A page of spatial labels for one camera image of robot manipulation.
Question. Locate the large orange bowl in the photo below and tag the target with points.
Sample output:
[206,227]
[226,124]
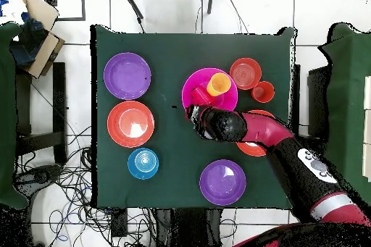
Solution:
[250,150]
[130,125]

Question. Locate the yellow cup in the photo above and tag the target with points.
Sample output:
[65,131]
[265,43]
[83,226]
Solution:
[219,84]

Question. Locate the blue bowl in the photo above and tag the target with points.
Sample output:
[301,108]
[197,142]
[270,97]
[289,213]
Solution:
[143,163]

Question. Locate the red cup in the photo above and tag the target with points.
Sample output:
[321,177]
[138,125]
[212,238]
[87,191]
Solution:
[200,96]

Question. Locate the black pedestal leg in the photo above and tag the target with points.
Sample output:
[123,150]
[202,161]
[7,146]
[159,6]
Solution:
[37,176]

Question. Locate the small orange bowl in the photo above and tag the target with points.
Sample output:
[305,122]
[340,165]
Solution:
[245,73]

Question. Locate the dark blue cloth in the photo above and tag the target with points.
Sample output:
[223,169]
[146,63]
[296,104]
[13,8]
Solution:
[29,44]

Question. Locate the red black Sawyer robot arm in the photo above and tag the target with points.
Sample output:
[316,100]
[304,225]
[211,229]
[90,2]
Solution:
[261,126]

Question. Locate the black bench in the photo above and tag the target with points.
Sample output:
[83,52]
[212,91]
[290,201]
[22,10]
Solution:
[59,99]

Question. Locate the green covered side table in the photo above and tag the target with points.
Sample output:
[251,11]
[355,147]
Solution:
[5,113]
[347,99]

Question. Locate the dark green tablecloth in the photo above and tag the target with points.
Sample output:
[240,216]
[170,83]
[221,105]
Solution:
[168,148]

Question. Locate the black power adapter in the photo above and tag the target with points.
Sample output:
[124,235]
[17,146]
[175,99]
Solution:
[119,223]

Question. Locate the black tripod leg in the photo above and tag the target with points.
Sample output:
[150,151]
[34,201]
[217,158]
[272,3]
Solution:
[134,5]
[210,0]

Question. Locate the orange cup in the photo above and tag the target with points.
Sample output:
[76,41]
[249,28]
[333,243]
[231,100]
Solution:
[263,92]

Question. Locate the purple bowl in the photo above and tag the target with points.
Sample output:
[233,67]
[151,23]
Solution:
[223,183]
[127,76]

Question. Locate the dark floor frame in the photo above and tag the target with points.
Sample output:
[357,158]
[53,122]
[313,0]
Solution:
[83,3]

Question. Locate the large pink bowl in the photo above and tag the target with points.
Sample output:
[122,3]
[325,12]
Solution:
[226,99]

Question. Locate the cardboard box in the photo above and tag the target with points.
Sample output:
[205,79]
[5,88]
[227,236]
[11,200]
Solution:
[49,50]

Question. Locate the stack of white boxes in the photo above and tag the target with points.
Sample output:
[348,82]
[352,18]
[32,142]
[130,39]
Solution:
[368,128]

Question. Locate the black side stand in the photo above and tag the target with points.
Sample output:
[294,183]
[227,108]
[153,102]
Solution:
[317,99]

